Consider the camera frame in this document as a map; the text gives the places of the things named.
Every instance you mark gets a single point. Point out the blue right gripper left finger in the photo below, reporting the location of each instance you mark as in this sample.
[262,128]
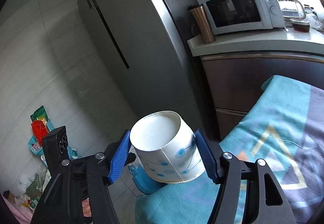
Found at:
[117,159]

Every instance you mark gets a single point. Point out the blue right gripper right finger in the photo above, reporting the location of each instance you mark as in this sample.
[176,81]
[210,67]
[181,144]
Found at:
[206,156]

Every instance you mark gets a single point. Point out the white paper cup blue dots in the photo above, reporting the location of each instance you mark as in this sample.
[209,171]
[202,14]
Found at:
[166,147]

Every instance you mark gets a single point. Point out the blue plastic trash bin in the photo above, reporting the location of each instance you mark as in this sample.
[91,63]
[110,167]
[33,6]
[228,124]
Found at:
[143,182]

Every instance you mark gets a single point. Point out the dark kitchen base cabinets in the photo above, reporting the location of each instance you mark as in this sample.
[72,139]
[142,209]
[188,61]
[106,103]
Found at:
[235,79]

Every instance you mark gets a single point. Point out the teal basket with snacks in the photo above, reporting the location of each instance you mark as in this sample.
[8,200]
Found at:
[41,126]

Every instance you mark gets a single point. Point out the pile of bags on floor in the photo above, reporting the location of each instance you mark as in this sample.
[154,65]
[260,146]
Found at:
[30,189]

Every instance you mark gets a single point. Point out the teal patterned tablecloth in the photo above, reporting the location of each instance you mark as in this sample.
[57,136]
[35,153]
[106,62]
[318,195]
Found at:
[285,128]

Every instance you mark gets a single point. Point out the silver refrigerator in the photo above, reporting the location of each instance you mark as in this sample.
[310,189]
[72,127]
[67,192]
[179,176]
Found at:
[143,43]

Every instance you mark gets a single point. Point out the copper travel tumbler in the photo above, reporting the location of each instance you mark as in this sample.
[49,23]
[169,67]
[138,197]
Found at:
[200,16]

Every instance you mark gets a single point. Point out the white microwave oven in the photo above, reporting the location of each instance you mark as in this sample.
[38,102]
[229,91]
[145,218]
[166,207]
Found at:
[229,16]

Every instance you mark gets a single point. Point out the dark red food container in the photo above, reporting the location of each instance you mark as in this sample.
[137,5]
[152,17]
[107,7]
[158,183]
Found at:
[301,25]

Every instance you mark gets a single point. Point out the glass electric kettle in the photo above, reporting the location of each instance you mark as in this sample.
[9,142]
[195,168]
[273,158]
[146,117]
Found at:
[292,9]

